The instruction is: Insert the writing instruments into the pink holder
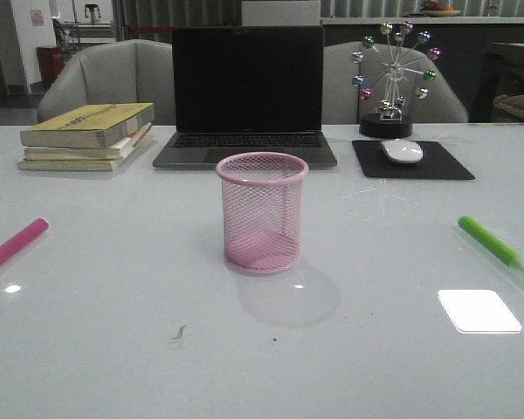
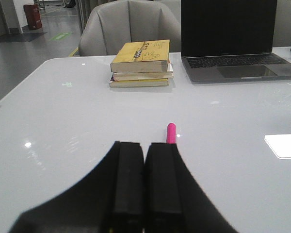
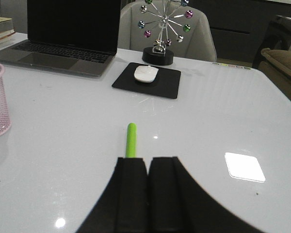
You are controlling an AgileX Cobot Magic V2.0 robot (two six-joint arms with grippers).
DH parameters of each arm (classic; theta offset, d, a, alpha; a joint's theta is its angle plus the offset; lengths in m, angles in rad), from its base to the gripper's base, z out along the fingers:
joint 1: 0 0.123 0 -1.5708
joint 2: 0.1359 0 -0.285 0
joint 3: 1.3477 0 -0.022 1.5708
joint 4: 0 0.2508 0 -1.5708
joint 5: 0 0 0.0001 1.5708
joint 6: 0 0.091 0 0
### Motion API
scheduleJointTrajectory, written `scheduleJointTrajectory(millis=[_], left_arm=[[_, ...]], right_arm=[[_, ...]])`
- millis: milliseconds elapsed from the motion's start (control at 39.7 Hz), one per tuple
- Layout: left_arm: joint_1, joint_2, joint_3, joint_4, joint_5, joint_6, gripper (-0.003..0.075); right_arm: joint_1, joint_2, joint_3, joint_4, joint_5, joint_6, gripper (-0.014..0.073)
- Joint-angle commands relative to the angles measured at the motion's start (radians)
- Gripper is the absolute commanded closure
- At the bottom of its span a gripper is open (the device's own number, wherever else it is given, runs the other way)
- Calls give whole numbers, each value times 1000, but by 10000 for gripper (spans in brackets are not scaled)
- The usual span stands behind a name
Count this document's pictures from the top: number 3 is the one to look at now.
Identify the green highlighter pen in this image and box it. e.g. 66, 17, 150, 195
125, 123, 137, 158

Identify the top yellow book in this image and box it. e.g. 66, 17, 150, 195
0, 17, 14, 33

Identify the ferris wheel desk ornament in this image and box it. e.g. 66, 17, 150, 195
139, 0, 194, 66

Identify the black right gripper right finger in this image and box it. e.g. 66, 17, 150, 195
148, 157, 259, 233

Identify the grey chair right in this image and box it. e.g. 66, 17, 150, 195
118, 0, 217, 62

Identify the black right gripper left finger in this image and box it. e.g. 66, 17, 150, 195
77, 158, 148, 233

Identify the grey laptop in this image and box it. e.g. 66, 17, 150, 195
0, 0, 121, 77

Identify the black mouse pad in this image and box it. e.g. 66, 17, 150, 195
112, 63, 181, 99

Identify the middle white book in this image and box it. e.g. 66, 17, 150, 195
0, 30, 15, 40

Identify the white computer mouse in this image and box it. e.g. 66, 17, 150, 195
134, 66, 159, 83

